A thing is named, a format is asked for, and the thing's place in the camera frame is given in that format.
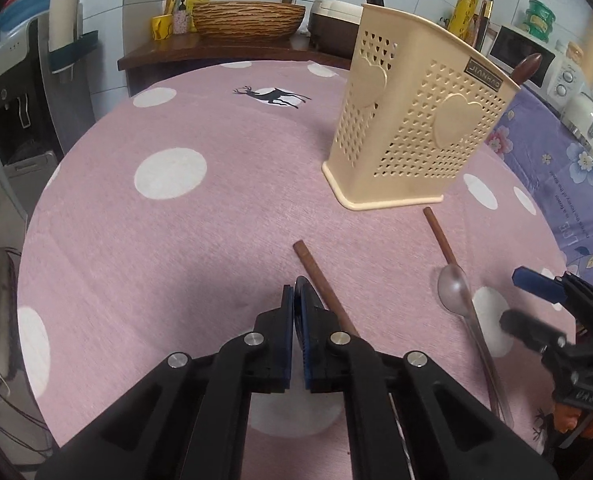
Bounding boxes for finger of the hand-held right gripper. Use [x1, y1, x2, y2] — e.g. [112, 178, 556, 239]
[500, 309, 569, 353]
[512, 266, 577, 306]

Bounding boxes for green stacked jars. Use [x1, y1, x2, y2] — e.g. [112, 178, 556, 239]
[521, 0, 557, 43]

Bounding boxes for cream electric kettle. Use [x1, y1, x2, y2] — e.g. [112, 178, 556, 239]
[561, 84, 593, 152]

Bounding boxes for brown and white rice cooker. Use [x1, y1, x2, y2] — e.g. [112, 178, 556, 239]
[307, 0, 365, 59]

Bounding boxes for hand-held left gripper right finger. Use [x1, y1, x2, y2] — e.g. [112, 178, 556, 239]
[295, 276, 562, 480]

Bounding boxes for yellow toothbrush cup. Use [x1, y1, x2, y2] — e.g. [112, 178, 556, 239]
[150, 14, 174, 41]

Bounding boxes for beige plastic utensil holder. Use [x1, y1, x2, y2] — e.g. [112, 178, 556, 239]
[321, 2, 522, 211]

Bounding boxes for black cable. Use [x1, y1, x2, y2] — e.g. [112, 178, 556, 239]
[0, 350, 60, 461]

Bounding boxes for grey long-handled spoon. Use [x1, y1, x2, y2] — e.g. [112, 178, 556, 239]
[437, 262, 516, 428]

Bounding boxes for white and blue cup holder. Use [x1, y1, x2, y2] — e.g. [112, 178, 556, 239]
[46, 0, 100, 72]

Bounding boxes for woven pattern sink basin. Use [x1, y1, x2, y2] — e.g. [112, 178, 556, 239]
[191, 1, 307, 43]

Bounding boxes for pink polka dot tablecloth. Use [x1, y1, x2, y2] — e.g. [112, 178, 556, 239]
[16, 57, 577, 480]

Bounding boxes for brown wooden spoon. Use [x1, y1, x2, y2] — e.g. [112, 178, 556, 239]
[511, 54, 543, 86]

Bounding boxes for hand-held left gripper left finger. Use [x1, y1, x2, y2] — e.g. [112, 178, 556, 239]
[36, 284, 297, 480]

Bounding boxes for brown wooden chopstick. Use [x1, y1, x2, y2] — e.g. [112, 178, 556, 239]
[423, 207, 459, 267]
[293, 241, 359, 338]

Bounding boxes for white microwave oven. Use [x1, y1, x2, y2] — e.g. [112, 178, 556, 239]
[489, 24, 584, 102]

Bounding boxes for yellow patterned roll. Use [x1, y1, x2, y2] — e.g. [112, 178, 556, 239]
[449, 0, 479, 41]

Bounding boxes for small floral pump bottle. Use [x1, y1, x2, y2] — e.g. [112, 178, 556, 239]
[172, 0, 192, 35]

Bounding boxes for dark wooden counter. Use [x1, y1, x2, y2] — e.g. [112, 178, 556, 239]
[118, 34, 358, 97]

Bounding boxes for purple floral cloth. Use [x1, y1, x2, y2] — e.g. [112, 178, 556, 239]
[486, 85, 593, 291]

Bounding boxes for grey water dispenser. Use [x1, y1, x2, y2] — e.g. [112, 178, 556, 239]
[0, 15, 93, 222]

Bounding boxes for brown chopstick with dark tip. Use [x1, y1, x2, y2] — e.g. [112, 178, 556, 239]
[476, 0, 495, 53]

